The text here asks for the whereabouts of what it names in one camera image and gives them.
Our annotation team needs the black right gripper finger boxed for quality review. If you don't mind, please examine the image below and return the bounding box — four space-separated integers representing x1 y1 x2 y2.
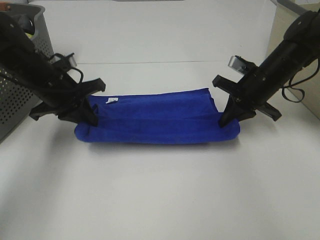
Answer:
212 75 240 94
218 96 256 127

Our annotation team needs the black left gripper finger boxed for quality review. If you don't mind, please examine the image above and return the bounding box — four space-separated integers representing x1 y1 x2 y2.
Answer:
75 78 106 93
72 98 98 126

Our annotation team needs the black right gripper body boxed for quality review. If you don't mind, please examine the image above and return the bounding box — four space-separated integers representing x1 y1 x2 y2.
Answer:
234 64 282 121

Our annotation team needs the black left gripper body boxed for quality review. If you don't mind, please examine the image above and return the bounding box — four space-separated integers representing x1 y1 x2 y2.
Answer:
29 62 87 123

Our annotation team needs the blue towel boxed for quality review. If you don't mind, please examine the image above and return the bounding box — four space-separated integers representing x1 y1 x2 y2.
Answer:
74 88 241 145

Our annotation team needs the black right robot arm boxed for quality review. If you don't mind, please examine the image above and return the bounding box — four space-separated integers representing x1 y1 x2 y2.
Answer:
212 11 320 127

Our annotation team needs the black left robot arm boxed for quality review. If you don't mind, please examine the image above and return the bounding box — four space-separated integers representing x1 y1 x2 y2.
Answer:
0 11 106 126

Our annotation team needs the white towel label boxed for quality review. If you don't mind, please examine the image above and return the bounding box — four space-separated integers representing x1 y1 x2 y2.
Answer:
105 97 119 104

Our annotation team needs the beige bin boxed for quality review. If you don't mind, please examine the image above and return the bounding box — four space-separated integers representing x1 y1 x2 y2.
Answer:
267 0 320 118

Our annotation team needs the grey perforated laundry basket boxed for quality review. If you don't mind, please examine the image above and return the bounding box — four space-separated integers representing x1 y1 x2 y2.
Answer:
0 3 56 145

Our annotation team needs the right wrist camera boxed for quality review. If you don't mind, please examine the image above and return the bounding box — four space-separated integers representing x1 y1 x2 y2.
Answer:
228 55 256 75

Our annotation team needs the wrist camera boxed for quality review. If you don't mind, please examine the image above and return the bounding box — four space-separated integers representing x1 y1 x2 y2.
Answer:
53 53 77 72
228 55 256 75

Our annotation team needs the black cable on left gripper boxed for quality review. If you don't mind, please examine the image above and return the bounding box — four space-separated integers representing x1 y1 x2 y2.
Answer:
48 53 85 87

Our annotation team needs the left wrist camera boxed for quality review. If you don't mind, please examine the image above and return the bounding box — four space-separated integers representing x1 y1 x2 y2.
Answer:
53 53 77 72

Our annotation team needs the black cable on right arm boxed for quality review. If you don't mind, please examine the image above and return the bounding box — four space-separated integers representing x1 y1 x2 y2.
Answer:
281 57 320 103

